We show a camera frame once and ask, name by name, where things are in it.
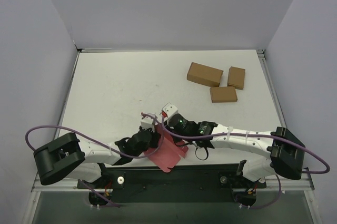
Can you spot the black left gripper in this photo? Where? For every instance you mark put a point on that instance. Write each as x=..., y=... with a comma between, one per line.
x=150, y=136

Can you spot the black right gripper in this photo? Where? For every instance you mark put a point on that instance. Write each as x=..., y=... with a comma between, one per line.
x=200, y=142

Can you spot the pink cardboard box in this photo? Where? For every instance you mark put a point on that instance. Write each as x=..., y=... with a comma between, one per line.
x=168, y=155

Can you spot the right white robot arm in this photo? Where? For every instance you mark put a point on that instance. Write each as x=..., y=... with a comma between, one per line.
x=278, y=155

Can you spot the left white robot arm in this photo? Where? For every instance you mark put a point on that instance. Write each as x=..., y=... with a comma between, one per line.
x=59, y=158

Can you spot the brown cardboard box front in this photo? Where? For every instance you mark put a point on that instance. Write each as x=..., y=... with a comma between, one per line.
x=223, y=94

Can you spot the large brown cardboard box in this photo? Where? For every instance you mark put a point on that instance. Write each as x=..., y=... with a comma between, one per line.
x=204, y=75

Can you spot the small brown box right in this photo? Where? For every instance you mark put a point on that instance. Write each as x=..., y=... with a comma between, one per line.
x=236, y=77

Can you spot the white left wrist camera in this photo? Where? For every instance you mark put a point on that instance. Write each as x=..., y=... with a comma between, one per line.
x=148, y=121

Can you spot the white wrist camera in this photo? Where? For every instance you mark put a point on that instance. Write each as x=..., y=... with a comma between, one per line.
x=169, y=110
x=148, y=121

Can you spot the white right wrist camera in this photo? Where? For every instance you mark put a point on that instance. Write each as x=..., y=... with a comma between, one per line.
x=169, y=110

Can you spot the aluminium frame rail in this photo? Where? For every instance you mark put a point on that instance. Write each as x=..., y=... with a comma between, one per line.
x=289, y=183

